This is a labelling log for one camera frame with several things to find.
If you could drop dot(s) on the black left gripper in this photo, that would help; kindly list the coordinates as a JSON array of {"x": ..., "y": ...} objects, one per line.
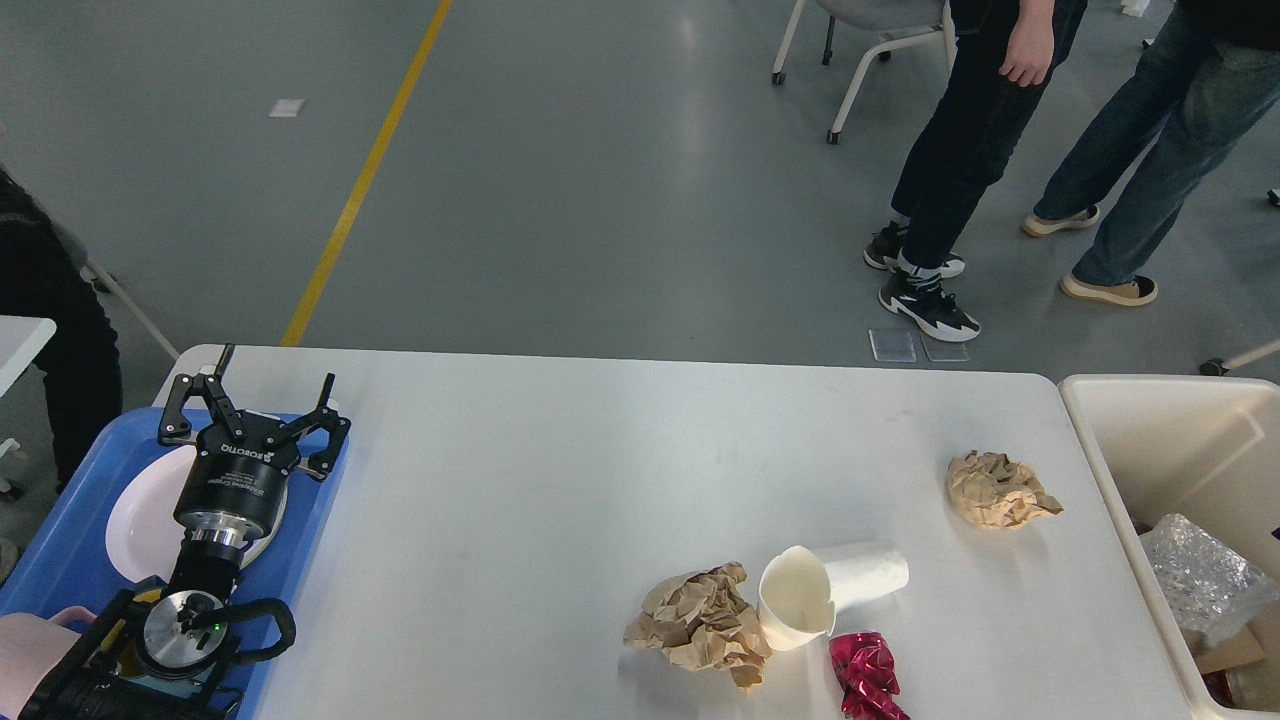
[{"x": 235, "y": 485}]

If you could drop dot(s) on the pink plate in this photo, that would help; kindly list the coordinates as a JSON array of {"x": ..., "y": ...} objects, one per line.
[{"x": 142, "y": 537}]

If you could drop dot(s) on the small brown paper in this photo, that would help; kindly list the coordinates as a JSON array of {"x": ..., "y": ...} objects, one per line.
[{"x": 995, "y": 492}]

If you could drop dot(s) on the silver foil bag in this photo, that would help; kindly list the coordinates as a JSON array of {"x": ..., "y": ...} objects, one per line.
[{"x": 1211, "y": 590}]

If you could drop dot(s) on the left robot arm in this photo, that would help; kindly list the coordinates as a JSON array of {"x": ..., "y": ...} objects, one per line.
[{"x": 198, "y": 409}]

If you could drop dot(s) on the white rolling stand left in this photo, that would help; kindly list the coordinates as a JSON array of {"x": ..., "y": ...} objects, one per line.
[{"x": 106, "y": 282}]

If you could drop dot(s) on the white side table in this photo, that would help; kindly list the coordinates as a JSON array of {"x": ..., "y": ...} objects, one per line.
[{"x": 22, "y": 337}]

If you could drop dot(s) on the pink mug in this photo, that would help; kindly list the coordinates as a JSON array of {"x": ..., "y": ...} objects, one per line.
[{"x": 30, "y": 648}]

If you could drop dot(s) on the crumpled brown paper ball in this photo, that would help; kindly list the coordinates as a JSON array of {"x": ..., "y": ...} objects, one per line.
[{"x": 700, "y": 621}]

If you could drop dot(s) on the white paper cup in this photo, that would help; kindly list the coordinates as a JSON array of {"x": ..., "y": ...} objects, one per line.
[{"x": 802, "y": 591}]

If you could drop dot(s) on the red foil wrapper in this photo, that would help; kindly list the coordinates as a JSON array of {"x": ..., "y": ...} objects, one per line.
[{"x": 865, "y": 670}]

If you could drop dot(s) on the white office chair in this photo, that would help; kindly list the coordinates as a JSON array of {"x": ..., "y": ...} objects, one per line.
[{"x": 840, "y": 73}]

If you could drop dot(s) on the person in black pants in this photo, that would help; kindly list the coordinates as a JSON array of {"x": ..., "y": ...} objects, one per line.
[{"x": 1006, "y": 52}]

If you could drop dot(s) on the beige plastic bin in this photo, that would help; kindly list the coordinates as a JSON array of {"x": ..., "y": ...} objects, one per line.
[{"x": 1205, "y": 448}]

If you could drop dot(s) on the chair caster right edge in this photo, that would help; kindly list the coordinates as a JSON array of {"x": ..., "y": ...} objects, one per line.
[{"x": 1222, "y": 366}]

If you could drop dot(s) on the red wrapper in bin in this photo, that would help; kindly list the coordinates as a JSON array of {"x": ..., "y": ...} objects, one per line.
[{"x": 1220, "y": 688}]

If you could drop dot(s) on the person in blue jeans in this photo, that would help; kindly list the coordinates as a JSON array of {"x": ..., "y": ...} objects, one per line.
[{"x": 1211, "y": 73}]

